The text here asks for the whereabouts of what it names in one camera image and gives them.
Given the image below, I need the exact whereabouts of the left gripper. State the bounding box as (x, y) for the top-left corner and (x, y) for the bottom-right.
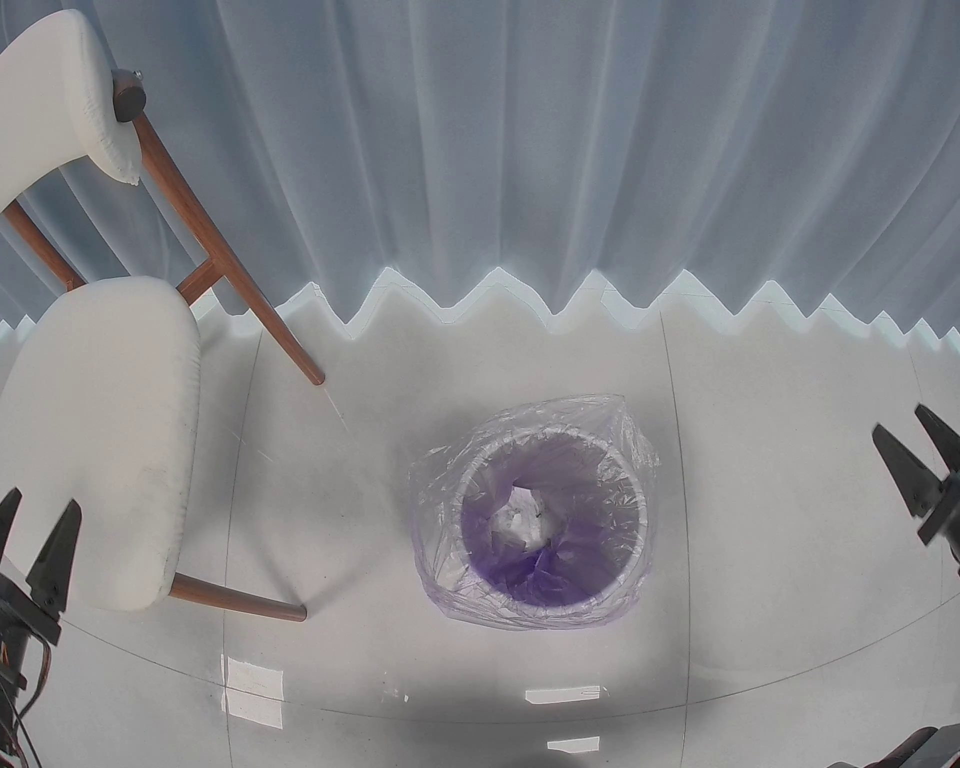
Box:
(0, 487), (84, 647)

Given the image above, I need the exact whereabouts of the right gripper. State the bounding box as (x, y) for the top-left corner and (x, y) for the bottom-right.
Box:
(872, 403), (960, 579)

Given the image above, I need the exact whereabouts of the white paper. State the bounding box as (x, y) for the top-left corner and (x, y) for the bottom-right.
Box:
(487, 483), (564, 553)

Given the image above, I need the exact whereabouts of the purple plastic bag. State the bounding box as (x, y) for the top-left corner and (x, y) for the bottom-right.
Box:
(408, 393), (661, 633)

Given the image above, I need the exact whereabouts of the white trash bin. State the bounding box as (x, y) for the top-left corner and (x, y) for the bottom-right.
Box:
(453, 427), (648, 603)

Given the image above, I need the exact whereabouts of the white cushioned wooden chair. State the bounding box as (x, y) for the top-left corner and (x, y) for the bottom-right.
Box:
(0, 9), (327, 624)

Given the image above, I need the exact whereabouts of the pale blue curtain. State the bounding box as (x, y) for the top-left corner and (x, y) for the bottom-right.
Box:
(0, 0), (960, 348)

